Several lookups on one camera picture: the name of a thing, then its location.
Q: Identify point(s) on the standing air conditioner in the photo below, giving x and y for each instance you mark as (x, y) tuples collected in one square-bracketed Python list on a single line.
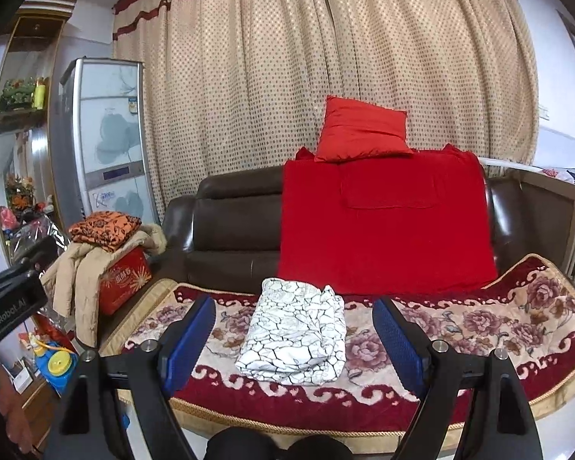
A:
[(115, 129)]

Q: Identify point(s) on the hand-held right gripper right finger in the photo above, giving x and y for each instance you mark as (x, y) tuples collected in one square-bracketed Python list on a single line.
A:
[(397, 340)]

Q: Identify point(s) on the person's right leg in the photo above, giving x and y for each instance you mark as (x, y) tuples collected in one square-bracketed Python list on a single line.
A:
[(321, 448)]

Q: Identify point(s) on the flower arrangement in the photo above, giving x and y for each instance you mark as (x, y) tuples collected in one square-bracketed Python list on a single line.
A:
[(20, 191)]

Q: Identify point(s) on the beige quilted jacket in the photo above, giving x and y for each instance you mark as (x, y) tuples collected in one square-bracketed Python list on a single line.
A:
[(84, 278)]

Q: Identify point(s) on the blue yellow toy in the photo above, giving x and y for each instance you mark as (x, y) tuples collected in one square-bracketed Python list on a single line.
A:
[(60, 364)]

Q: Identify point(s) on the person's left leg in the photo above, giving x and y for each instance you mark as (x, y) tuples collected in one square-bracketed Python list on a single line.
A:
[(247, 445)]

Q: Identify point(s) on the pink plastic bag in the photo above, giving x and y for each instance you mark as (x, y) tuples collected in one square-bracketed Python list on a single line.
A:
[(7, 221)]

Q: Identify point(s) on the clear plastic wrap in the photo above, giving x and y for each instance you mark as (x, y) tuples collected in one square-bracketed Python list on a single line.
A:
[(43, 232)]

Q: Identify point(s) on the white crackle-print coat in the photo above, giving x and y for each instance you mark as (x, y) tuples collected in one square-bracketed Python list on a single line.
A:
[(292, 335)]

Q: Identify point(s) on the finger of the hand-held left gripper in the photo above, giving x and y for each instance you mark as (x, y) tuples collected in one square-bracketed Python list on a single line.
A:
[(36, 254)]

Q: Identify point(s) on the large red cushion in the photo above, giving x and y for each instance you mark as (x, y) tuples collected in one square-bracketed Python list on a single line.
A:
[(388, 230)]

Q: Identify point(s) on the low wooden table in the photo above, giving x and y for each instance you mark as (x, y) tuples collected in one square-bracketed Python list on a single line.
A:
[(38, 393)]

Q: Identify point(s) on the yellow bottle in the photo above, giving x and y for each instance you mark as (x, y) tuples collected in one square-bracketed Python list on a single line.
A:
[(39, 96)]

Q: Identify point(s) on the wooden display cabinet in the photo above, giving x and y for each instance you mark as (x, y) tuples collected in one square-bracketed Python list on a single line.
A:
[(43, 28)]

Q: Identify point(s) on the floral sofa blanket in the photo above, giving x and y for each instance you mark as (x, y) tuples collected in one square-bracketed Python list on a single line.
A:
[(460, 326)]

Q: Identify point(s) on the dark brown leather sofa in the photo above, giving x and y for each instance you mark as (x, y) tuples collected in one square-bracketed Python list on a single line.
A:
[(235, 220)]

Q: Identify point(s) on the red gift box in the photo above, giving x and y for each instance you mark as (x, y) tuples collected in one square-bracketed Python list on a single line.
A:
[(124, 282)]

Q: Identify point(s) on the green ornament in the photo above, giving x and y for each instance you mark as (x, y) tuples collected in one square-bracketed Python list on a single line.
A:
[(17, 96)]

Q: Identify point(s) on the red pillow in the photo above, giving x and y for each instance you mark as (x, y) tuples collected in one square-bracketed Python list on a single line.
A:
[(364, 129)]

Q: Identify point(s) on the orange black patterned cloth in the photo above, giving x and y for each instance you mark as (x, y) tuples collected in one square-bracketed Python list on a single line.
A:
[(105, 230)]

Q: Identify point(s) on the person's leg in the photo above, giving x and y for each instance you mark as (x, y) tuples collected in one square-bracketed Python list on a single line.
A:
[(247, 445), (321, 448)]

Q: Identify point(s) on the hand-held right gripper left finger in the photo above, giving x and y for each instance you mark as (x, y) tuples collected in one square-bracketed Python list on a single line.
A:
[(191, 340)]

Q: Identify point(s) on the person's left forearm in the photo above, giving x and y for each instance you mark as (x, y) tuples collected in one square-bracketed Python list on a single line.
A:
[(14, 412)]

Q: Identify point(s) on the white wall socket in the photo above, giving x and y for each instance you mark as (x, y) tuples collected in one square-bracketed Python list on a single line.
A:
[(545, 113)]

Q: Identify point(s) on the beige dotted curtain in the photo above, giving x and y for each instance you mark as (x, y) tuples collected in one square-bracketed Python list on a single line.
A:
[(268, 81)]

